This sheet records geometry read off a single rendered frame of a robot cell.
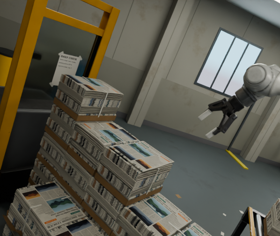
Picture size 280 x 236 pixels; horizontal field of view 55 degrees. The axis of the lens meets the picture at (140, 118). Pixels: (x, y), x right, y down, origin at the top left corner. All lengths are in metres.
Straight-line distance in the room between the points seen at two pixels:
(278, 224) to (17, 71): 2.07
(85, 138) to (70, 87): 0.37
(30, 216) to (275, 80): 1.47
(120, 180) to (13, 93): 1.04
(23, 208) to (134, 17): 4.29
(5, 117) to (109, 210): 1.06
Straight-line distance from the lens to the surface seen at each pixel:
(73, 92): 1.85
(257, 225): 2.36
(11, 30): 5.52
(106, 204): 1.70
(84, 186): 1.82
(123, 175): 1.57
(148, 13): 5.49
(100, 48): 2.44
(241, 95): 1.28
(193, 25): 5.77
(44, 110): 2.58
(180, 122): 6.16
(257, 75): 1.08
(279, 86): 1.13
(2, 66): 4.82
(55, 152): 2.03
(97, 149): 1.69
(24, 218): 1.86
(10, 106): 2.20
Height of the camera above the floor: 1.73
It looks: 16 degrees down
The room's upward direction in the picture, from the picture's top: 23 degrees clockwise
